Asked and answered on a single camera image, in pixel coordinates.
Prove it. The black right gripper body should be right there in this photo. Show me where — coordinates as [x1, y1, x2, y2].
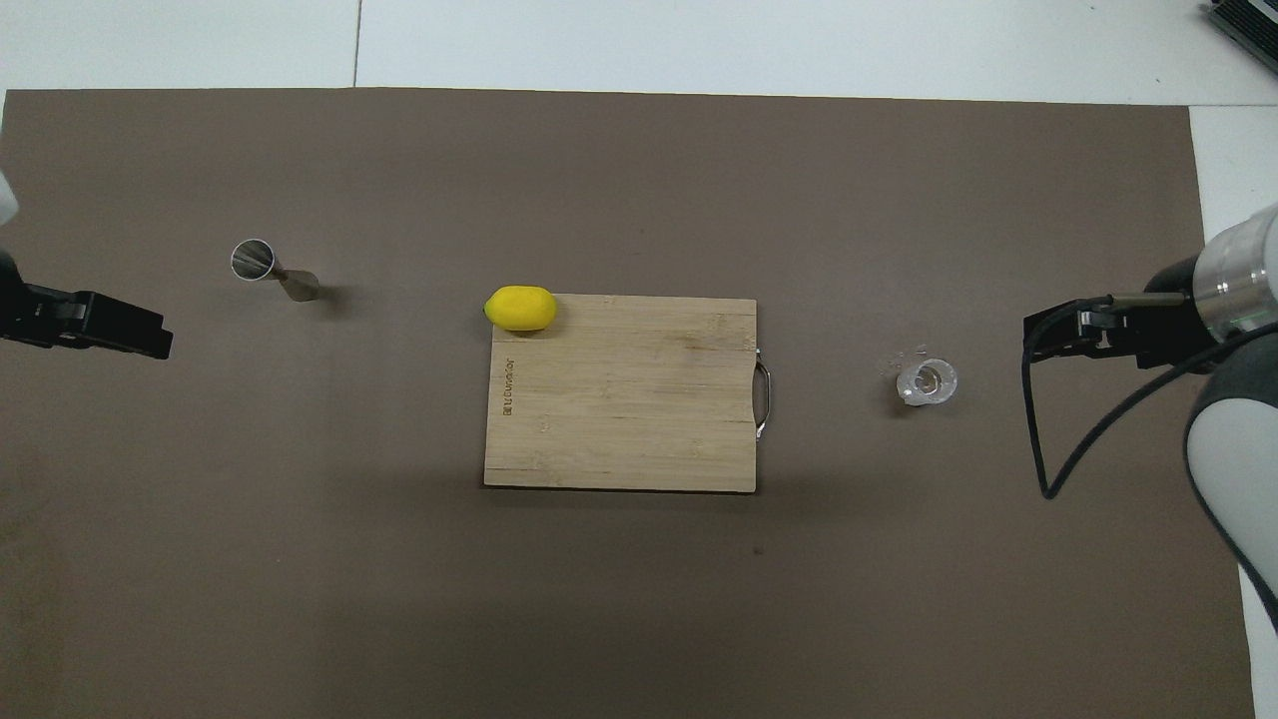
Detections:
[1110, 257, 1215, 369]

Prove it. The steel jigger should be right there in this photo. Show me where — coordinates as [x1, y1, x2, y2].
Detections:
[230, 238, 322, 304]

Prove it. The wooden cutting board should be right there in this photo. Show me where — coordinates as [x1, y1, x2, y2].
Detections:
[483, 294, 772, 494]

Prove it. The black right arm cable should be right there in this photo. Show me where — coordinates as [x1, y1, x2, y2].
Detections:
[1020, 293, 1278, 500]

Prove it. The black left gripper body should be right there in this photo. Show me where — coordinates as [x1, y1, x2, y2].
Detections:
[0, 248, 73, 351]

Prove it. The yellow lemon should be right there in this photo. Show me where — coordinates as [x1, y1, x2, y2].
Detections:
[484, 285, 558, 333]

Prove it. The grey ribbed device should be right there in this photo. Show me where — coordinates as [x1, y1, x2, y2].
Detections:
[1203, 0, 1278, 76]

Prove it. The brown table mat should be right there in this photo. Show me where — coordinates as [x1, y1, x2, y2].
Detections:
[0, 88, 1257, 719]

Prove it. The clear glass cup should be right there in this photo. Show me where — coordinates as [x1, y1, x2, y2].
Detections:
[894, 357, 959, 408]

